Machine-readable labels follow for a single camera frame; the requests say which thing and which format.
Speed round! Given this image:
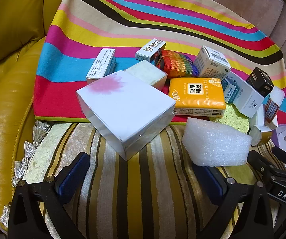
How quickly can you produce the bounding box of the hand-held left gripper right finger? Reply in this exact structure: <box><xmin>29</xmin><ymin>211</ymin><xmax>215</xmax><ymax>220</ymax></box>
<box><xmin>195</xmin><ymin>164</ymin><xmax>274</xmax><ymax>239</ymax></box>

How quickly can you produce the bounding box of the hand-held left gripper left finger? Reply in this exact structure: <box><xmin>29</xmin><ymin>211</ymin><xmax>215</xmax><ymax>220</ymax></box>
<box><xmin>8</xmin><ymin>152</ymin><xmax>91</xmax><ymax>239</ymax></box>

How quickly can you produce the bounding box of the purple cardboard box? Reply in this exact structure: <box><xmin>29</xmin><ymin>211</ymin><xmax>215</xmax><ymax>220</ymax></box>
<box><xmin>270</xmin><ymin>124</ymin><xmax>286</xmax><ymax>157</ymax></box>

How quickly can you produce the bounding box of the white foam block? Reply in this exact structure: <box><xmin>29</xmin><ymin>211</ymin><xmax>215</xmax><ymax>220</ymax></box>
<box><xmin>181</xmin><ymin>117</ymin><xmax>254</xmax><ymax>167</ymax></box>

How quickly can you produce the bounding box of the red white medicine box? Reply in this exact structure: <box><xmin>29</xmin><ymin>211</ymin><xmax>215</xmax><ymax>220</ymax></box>
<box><xmin>265</xmin><ymin>97</ymin><xmax>281</xmax><ymax>130</ymax></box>

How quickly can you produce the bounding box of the green round sponge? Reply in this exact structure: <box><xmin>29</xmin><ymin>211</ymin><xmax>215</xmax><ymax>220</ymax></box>
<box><xmin>209</xmin><ymin>103</ymin><xmax>252</xmax><ymax>132</ymax></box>

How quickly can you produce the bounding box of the white rectangular box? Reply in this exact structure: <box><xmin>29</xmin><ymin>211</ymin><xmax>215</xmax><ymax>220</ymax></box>
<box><xmin>229</xmin><ymin>72</ymin><xmax>265</xmax><ymax>119</ymax></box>

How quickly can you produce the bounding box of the small teal white box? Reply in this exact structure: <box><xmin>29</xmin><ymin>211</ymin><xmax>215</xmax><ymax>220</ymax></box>
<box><xmin>221</xmin><ymin>77</ymin><xmax>240</xmax><ymax>104</ymax></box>

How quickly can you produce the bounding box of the large white pink-flower box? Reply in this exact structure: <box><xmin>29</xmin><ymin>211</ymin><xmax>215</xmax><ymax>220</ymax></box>
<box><xmin>75</xmin><ymin>70</ymin><xmax>176</xmax><ymax>161</ymax></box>

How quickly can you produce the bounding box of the orange tissue packet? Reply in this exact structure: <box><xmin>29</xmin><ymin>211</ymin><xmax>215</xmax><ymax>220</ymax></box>
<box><xmin>168</xmin><ymin>78</ymin><xmax>227</xmax><ymax>117</ymax></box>

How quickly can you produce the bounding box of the white barcode medicine box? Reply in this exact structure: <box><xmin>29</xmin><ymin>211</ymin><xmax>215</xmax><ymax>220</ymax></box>
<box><xmin>193</xmin><ymin>46</ymin><xmax>232</xmax><ymax>78</ymax></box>

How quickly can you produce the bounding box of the tall white medicine box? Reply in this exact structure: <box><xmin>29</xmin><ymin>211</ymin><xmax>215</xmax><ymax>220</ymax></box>
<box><xmin>86</xmin><ymin>48</ymin><xmax>116</xmax><ymax>85</ymax></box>

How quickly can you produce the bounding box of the rainbow woven pouch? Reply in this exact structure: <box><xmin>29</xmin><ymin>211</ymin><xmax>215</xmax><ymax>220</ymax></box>
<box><xmin>155</xmin><ymin>50</ymin><xmax>199</xmax><ymax>78</ymax></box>

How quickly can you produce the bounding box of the cream square box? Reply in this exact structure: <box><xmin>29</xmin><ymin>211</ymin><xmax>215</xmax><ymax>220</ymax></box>
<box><xmin>124</xmin><ymin>60</ymin><xmax>168</xmax><ymax>91</ymax></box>

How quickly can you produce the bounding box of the white box with black end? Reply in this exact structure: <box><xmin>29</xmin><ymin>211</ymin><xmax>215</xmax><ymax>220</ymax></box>
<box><xmin>135</xmin><ymin>38</ymin><xmax>167</xmax><ymax>62</ymax></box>

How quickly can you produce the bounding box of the small gold white box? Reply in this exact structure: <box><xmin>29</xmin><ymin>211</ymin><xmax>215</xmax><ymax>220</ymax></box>
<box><xmin>249</xmin><ymin>126</ymin><xmax>273</xmax><ymax>147</ymax></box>

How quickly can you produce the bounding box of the silver tassel fringe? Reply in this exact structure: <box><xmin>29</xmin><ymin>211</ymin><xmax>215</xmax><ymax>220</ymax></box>
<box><xmin>2</xmin><ymin>121</ymin><xmax>53</xmax><ymax>227</ymax></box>

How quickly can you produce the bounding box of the small white foam piece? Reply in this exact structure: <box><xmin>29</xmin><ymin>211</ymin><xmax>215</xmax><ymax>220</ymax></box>
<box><xmin>270</xmin><ymin>87</ymin><xmax>285</xmax><ymax>105</ymax></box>

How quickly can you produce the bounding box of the gold striped velvet cushion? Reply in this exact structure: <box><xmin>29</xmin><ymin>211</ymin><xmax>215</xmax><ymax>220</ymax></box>
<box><xmin>23</xmin><ymin>122</ymin><xmax>286</xmax><ymax>239</ymax></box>

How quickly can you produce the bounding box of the yellow leather sofa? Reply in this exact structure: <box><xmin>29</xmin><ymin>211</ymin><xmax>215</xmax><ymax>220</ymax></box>
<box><xmin>0</xmin><ymin>0</ymin><xmax>81</xmax><ymax>229</ymax></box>

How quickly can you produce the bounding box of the colourful striped cushion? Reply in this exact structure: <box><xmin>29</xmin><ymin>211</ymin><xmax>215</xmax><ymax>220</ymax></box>
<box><xmin>33</xmin><ymin>0</ymin><xmax>286</xmax><ymax>125</ymax></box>

